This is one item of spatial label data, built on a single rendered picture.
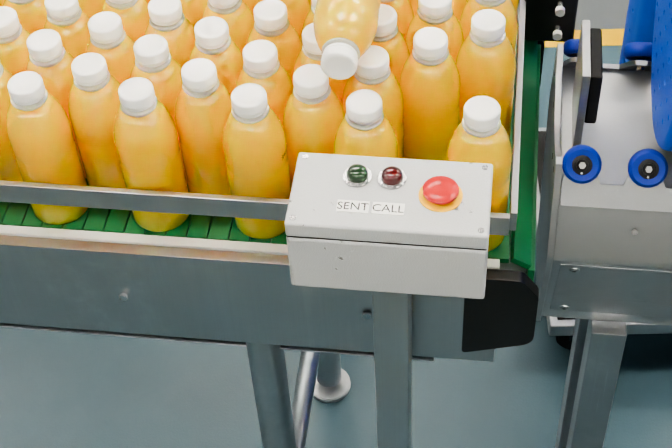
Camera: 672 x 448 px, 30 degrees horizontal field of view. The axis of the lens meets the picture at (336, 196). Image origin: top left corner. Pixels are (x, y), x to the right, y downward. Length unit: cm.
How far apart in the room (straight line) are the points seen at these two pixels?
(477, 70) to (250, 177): 29
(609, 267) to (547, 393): 89
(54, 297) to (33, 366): 96
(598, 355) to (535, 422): 63
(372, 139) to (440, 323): 28
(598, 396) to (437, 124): 58
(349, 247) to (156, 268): 34
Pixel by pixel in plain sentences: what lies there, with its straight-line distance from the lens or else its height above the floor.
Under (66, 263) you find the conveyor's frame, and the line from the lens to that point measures 154.
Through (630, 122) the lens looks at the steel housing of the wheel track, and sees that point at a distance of 159.
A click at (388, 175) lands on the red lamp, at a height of 111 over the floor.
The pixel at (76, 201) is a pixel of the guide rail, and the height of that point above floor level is 96.
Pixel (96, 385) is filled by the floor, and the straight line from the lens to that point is 250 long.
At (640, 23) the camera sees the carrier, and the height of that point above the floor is 67.
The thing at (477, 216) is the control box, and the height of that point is 110.
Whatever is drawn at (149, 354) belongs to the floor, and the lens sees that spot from 252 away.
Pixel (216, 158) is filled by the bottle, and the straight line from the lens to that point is 144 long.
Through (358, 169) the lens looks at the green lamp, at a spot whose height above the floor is 111.
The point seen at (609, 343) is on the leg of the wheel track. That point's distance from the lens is 176.
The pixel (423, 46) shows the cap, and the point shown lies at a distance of 140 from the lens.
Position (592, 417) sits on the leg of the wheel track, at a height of 42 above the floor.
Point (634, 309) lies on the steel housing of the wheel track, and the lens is 172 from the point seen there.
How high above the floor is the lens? 202
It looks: 48 degrees down
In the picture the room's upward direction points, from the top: 4 degrees counter-clockwise
